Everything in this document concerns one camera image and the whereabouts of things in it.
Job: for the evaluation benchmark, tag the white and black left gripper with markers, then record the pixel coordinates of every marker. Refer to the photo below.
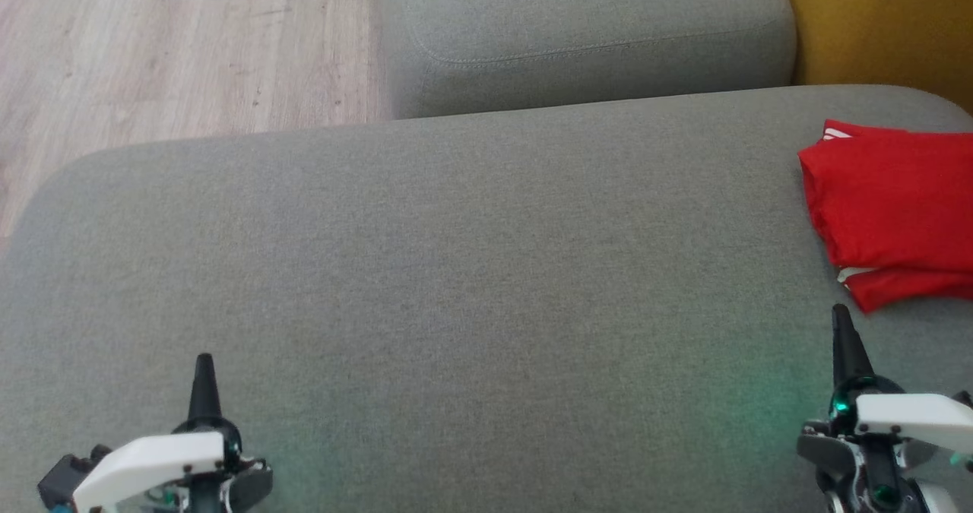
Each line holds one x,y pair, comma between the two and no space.
152,463

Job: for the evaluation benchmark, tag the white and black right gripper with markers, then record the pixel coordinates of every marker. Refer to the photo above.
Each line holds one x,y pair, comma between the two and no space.
912,418

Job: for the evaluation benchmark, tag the red basketball jersey number 23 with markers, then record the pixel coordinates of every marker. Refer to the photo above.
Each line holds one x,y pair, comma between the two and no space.
897,194

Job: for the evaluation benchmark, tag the red garment with white edge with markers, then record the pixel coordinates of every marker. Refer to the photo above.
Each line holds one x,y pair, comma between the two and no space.
912,289

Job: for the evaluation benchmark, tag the large grey sofa seat cushion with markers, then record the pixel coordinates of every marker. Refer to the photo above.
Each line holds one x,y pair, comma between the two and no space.
456,285

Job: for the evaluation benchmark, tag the yellow sofa back cushion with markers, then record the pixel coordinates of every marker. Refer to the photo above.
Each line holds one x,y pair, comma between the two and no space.
889,19

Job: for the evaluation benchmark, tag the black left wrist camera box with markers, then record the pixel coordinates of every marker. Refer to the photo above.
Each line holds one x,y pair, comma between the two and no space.
64,479

